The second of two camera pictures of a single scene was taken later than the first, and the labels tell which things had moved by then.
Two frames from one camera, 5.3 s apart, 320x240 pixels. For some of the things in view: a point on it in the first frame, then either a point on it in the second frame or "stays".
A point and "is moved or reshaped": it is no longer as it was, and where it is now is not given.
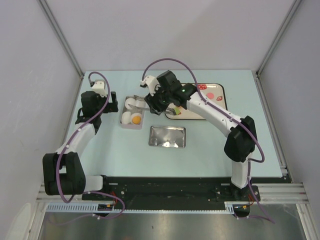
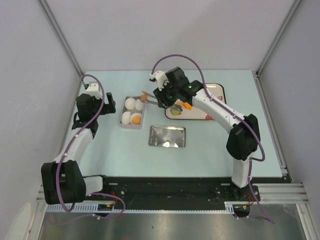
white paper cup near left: (126, 117) stays
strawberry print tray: (213, 93) stays
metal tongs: (168, 110) is moved or reshaped
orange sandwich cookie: (136, 120) stays
